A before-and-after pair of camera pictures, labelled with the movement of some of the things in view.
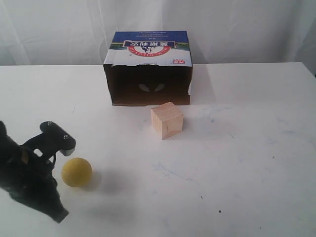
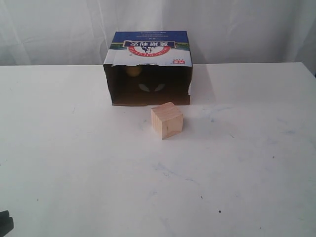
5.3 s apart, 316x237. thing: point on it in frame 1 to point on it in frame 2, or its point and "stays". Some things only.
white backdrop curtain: [77, 32] stays
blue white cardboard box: [143, 68] stays
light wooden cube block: [167, 120] stays
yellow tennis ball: [76, 172] to [134, 71]
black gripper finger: [44, 195] to [6, 223]
